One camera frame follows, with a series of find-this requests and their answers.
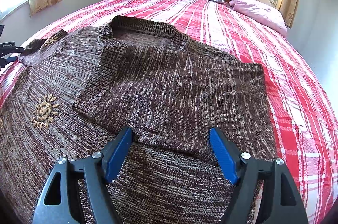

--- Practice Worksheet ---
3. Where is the red white plaid bedsheet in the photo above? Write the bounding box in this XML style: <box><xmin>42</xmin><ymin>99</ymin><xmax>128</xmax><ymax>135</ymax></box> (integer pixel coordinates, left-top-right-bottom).
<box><xmin>1</xmin><ymin>0</ymin><xmax>337</xmax><ymax>223</ymax></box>

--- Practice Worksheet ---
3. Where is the brown knitted sweater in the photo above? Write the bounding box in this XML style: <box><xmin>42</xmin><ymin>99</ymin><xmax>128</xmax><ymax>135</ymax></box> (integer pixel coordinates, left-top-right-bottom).
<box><xmin>1</xmin><ymin>16</ymin><xmax>277</xmax><ymax>223</ymax></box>

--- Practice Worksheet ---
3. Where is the pink pillow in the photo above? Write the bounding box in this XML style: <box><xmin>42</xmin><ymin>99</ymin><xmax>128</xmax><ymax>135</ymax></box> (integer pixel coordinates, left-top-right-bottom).
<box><xmin>229</xmin><ymin>0</ymin><xmax>288</xmax><ymax>38</ymax></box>

